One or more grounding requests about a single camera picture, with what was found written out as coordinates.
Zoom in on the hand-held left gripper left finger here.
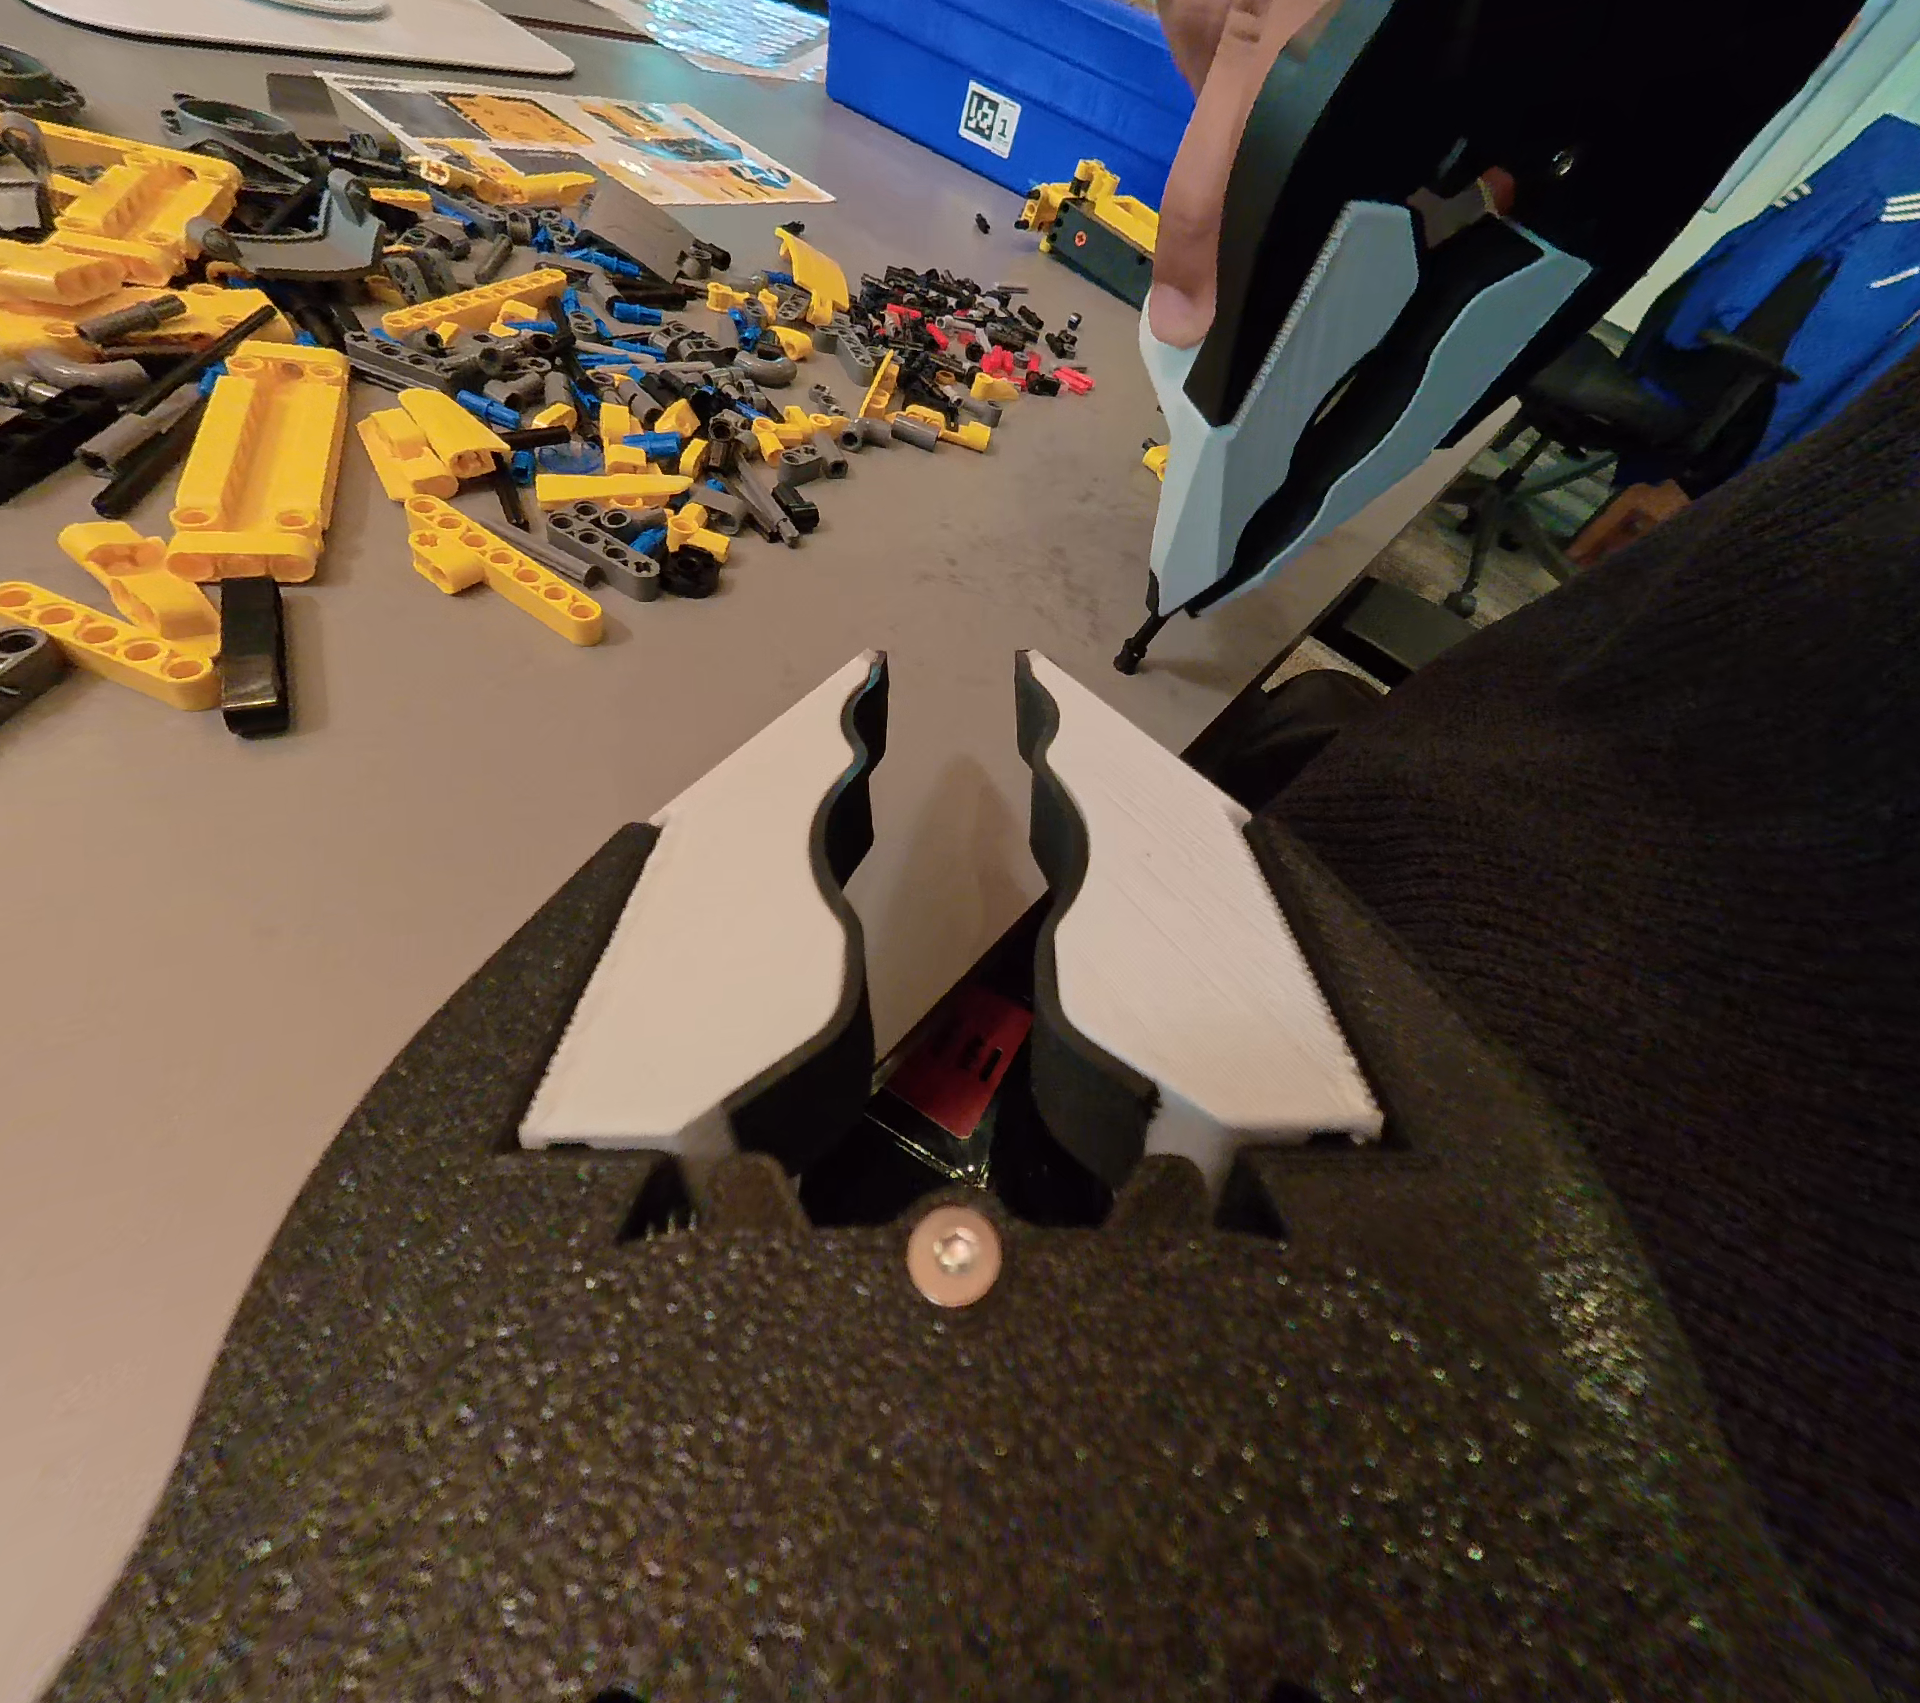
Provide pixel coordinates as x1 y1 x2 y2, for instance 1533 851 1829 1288
516 645 895 1176

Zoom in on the person's right hand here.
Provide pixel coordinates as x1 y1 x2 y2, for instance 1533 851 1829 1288
1145 0 1422 351

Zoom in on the person's black sweater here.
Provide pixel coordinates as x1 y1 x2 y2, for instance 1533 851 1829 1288
1185 353 1920 1703

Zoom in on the dark item with red label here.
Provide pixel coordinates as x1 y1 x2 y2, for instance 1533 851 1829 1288
877 975 1040 1140

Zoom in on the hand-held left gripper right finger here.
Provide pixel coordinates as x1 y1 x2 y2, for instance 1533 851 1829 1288
1012 647 1387 1186

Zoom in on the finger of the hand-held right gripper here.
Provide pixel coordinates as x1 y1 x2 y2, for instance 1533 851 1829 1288
1196 215 1597 619
1140 207 1429 619

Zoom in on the plastic wrapped paper sheet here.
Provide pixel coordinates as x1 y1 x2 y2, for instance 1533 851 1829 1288
511 0 835 85

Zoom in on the blue plastic bin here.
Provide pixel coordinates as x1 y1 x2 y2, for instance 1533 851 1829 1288
825 0 1202 205

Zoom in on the pile of toy building pieces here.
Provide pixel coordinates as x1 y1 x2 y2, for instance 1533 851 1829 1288
0 45 1099 745

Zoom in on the printed instruction sheet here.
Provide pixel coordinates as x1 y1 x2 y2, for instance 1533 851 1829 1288
323 71 839 209

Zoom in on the partly built yellow toy model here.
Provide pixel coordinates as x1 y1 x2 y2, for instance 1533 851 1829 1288
1017 157 1164 309

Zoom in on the blue jacket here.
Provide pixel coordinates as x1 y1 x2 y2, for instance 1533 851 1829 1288
1621 119 1920 489

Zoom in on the black office chair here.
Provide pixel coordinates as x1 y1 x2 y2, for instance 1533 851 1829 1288
1441 233 1848 625

